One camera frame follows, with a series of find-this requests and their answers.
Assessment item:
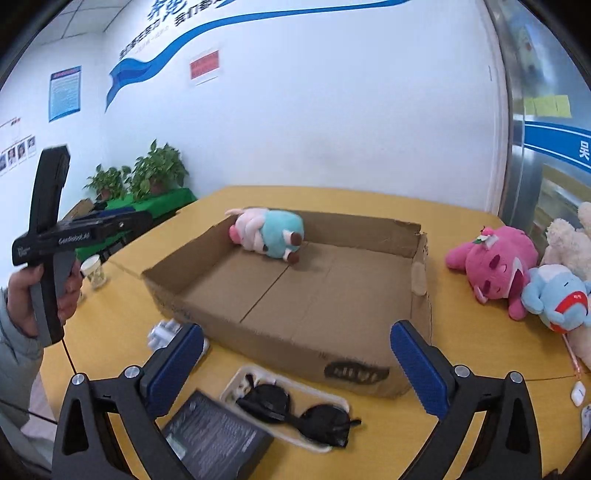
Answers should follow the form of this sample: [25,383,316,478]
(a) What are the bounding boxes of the yellow sticky notes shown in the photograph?
[523,95,572,118]

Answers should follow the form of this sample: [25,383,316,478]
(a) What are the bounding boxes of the person's left hand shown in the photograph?
[6,261,85,339]

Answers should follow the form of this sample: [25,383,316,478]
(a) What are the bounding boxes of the black product box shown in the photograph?
[162,390,273,480]

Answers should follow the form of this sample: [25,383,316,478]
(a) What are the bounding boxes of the grey jacket left forearm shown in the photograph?
[0,290,53,470]

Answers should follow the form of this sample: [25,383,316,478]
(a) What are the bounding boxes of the black sunglasses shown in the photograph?
[235,374,363,449]

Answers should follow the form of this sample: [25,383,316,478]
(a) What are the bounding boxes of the blue notice poster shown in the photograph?
[48,66,81,122]

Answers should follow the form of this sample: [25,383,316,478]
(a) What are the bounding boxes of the pig plush toy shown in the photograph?
[225,208,304,265]

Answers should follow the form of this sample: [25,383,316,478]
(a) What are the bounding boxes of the small potted green plant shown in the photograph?
[84,164,131,201]

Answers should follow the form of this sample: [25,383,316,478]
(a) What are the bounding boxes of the white earbuds case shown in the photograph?
[570,380,586,407]

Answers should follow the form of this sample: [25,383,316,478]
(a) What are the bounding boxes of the blue elephant plush toy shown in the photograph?
[521,264,590,334]

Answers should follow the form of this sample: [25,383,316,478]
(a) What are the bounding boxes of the pink bear plush toy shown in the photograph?
[445,226,538,321]

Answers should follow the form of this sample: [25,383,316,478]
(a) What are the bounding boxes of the cream bunny plush toy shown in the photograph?
[540,201,591,370]

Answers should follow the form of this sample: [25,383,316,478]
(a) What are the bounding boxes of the red wall sign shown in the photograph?
[188,47,222,87]

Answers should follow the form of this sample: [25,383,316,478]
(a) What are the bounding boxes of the large potted green plant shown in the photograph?
[126,139,188,200]

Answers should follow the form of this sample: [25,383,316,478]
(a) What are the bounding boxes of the brown cardboard box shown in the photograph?
[142,211,432,398]

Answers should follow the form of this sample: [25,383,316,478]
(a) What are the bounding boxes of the green cloth covered table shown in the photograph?
[76,188,197,262]

